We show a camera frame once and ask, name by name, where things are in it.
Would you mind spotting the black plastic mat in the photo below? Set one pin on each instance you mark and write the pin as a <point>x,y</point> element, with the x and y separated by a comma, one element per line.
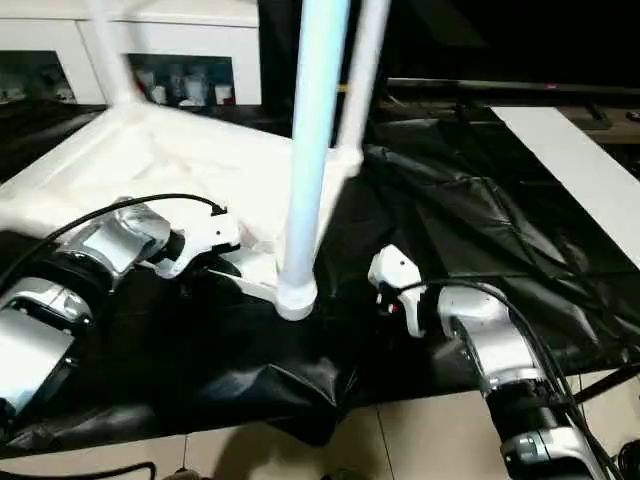
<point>480,250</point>

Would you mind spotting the black stand leg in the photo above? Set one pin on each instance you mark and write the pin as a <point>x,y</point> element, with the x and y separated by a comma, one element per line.
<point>605,385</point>

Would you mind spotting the white flat panel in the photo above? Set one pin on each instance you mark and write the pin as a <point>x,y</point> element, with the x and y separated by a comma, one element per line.
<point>580,180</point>

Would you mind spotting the dark horizontal rail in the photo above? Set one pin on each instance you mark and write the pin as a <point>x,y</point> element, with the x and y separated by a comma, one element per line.
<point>510,88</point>

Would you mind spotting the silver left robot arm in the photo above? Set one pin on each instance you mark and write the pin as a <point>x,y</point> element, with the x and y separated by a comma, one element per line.
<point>70,290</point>

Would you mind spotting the white glass-door cabinet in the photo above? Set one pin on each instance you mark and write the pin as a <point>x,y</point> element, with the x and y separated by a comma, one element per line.
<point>130,50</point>

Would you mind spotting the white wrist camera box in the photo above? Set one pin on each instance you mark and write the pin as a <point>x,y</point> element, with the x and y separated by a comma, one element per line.
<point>205,240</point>
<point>400,280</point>

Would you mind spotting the white plastic table top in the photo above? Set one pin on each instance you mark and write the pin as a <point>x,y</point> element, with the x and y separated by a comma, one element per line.
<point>170,160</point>

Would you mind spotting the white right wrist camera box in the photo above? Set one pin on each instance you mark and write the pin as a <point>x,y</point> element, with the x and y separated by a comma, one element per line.
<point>400,280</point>

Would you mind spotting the white plastic table leg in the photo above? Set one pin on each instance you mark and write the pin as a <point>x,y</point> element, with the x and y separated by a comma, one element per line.
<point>362,70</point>
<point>108,50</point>
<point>312,130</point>

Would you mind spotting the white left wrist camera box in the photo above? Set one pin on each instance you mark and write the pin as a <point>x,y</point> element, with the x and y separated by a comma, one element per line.
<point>205,240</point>

